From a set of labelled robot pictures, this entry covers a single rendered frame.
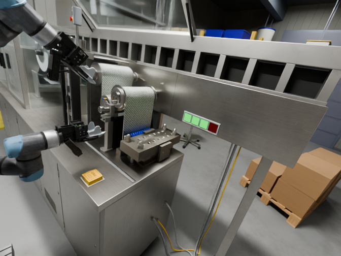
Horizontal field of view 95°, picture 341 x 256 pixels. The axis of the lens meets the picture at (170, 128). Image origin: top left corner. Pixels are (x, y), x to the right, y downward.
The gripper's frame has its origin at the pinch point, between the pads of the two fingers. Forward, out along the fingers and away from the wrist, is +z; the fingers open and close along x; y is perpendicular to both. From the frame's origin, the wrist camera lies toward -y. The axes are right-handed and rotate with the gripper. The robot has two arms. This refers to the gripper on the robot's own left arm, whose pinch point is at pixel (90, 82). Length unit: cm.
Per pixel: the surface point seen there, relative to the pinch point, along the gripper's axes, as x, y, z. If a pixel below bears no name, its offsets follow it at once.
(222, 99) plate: -46, 33, 37
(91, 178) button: -16.2, -37.1, 20.4
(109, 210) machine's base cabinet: -30, -43, 27
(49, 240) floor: 34, -114, 73
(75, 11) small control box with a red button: 54, 38, -8
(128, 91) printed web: -2.3, 10.0, 18.3
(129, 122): -4.6, -3.6, 30.7
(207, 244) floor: -65, -55, 144
